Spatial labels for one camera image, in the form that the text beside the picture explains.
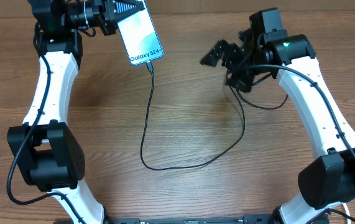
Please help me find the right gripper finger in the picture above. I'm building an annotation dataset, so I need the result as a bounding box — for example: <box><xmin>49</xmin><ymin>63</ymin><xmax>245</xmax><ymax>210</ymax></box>
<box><xmin>225</xmin><ymin>73</ymin><xmax>254</xmax><ymax>93</ymax></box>
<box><xmin>200</xmin><ymin>40</ymin><xmax>233</xmax><ymax>67</ymax></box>

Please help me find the blue Galaxy smartphone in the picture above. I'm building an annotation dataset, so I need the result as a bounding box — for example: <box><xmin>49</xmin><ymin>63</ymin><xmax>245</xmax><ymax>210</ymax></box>
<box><xmin>118</xmin><ymin>0</ymin><xmax>164</xmax><ymax>66</ymax></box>

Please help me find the black charging cable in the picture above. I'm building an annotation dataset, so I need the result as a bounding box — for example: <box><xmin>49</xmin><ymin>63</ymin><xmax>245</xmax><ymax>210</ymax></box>
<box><xmin>139</xmin><ymin>61</ymin><xmax>289</xmax><ymax>171</ymax></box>

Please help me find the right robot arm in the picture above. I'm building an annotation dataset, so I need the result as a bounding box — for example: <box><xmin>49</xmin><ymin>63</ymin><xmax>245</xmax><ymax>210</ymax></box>
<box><xmin>201</xmin><ymin>7</ymin><xmax>355</xmax><ymax>223</ymax></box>

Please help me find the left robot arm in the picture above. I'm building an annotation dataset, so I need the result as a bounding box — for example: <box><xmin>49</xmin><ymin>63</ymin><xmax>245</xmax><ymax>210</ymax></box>
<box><xmin>7</xmin><ymin>0</ymin><xmax>146</xmax><ymax>223</ymax></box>

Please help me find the white power strip cord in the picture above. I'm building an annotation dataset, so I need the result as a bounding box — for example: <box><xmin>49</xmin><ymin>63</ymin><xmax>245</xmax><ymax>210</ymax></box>
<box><xmin>341</xmin><ymin>202</ymin><xmax>352</xmax><ymax>224</ymax></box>

